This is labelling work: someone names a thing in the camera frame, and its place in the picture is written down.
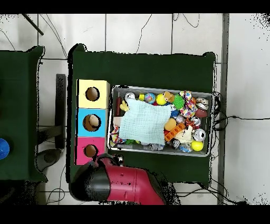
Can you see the metal mesh bin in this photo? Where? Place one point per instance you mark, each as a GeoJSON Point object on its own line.
{"type": "Point", "coordinates": [120, 89]}

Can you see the black upright stand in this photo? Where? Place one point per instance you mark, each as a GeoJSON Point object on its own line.
{"type": "Point", "coordinates": [60, 109]}

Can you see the globe print ball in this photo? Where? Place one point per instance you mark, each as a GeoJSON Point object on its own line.
{"type": "Point", "coordinates": [149, 98]}

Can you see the clear plastic bottle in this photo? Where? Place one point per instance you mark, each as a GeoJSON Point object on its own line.
{"type": "Point", "coordinates": [185, 148]}

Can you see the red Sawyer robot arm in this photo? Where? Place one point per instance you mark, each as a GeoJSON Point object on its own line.
{"type": "Point", "coordinates": [126, 181]}

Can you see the silver drink can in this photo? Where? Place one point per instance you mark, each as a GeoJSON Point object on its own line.
{"type": "Point", "coordinates": [199, 134]}
{"type": "Point", "coordinates": [129, 96]}

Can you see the wooden three-hole box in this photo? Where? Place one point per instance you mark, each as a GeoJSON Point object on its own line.
{"type": "Point", "coordinates": [99, 131]}

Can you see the brown teddy bear plush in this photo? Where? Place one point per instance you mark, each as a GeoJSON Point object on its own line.
{"type": "Point", "coordinates": [169, 97]}

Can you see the mint waffle cloth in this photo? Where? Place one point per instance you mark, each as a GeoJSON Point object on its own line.
{"type": "Point", "coordinates": [145, 122]}

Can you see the orange plastic block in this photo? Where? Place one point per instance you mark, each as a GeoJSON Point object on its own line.
{"type": "Point", "coordinates": [174, 132]}

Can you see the green spiky ball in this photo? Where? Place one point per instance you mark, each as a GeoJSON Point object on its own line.
{"type": "Point", "coordinates": [178, 101]}

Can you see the polka-dot colourful cloth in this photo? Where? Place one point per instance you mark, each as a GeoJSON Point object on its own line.
{"type": "Point", "coordinates": [188, 105]}

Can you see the plain yellow ball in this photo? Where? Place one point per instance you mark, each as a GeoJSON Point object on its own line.
{"type": "Point", "coordinates": [197, 145]}
{"type": "Point", "coordinates": [160, 99]}

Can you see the dark green tablecloth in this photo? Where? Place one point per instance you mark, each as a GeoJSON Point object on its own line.
{"type": "Point", "coordinates": [147, 69]}

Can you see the black rod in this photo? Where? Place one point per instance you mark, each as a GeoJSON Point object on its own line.
{"type": "Point", "coordinates": [33, 25]}

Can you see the blue round object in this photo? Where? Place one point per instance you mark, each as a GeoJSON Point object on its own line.
{"type": "Point", "coordinates": [3, 149]}

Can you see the grey rounded base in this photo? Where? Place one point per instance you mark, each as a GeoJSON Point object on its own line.
{"type": "Point", "coordinates": [49, 157]}

